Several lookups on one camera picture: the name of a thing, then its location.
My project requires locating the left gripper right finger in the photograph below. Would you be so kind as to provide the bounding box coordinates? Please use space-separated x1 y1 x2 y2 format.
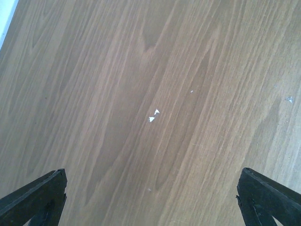
236 168 301 226

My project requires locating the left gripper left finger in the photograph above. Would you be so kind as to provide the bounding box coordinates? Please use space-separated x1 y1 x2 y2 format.
0 169 67 226

